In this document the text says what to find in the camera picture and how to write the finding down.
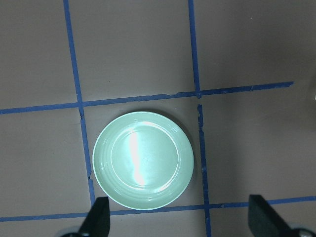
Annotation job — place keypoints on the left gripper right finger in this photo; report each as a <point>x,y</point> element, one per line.
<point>264,221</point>

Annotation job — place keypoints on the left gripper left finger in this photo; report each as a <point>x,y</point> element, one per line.
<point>97,222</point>

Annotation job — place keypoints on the green plate near left arm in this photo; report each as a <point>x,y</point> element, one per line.
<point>143,160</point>

